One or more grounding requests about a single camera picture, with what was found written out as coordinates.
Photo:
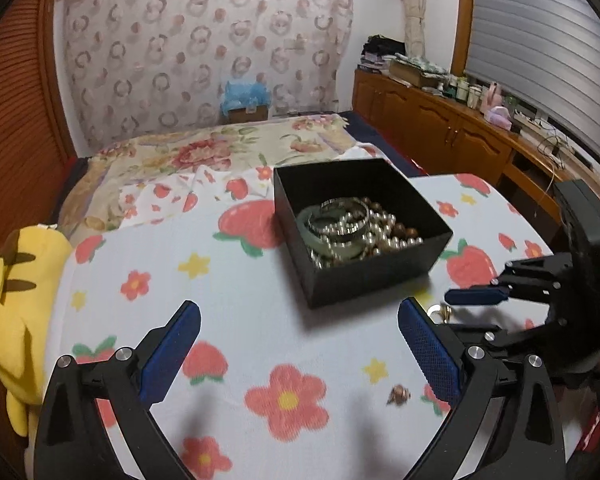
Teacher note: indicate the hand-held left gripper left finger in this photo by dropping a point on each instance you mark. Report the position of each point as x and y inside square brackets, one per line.
[172, 345]

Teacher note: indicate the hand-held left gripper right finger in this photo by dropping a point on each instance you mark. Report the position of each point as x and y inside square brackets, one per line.
[427, 345]

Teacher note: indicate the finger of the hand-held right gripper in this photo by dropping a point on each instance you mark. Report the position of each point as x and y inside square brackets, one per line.
[510, 335]
[475, 296]

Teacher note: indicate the black jewelry box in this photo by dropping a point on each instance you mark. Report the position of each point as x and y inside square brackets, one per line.
[360, 280]

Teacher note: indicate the silver bangle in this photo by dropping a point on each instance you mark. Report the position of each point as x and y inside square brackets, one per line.
[341, 232]

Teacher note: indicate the green jade bangle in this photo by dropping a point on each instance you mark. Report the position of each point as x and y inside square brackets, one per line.
[305, 232]

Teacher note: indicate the small brown shell ornament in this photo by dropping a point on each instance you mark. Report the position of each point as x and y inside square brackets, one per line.
[400, 395]

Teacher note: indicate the white strawberry print blanket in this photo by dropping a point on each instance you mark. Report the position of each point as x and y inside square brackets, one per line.
[280, 340]

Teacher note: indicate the white power strip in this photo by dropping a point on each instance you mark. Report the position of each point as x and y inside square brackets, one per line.
[540, 127]

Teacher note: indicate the yellow striped plush toy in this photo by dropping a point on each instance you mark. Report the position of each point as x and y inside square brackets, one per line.
[15, 310]

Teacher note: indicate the pink tissue box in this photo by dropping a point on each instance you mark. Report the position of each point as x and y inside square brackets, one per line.
[497, 116]

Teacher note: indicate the navy bed sheet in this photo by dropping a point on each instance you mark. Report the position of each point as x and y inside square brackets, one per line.
[375, 135]

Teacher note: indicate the wooden cabinet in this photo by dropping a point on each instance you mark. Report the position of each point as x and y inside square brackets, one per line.
[430, 110]

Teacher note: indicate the pink bunny bottle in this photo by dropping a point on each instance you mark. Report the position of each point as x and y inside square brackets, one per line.
[492, 97]

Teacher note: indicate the cream floral blanket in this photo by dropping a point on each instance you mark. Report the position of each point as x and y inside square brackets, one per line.
[180, 150]

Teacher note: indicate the row of cosmetic bottles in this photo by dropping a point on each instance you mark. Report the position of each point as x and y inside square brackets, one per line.
[462, 91]

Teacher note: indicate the brown cardboard box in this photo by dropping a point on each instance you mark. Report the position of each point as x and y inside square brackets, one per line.
[410, 76]

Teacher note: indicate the grey window blind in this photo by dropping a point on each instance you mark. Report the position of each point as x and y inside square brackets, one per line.
[530, 35]

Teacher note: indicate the green patterned cloth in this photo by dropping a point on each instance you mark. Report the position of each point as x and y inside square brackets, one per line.
[425, 64]

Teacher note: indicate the small cardboard box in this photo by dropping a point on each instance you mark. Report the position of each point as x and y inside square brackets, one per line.
[250, 115]

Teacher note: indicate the blue bag on cardboard box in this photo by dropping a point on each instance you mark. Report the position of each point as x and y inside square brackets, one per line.
[245, 95]

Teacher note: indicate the stack of folded clothes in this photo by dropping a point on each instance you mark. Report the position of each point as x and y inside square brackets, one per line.
[380, 52]

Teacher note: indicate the cream lace curtain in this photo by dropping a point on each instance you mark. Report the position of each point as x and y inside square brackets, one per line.
[412, 10]

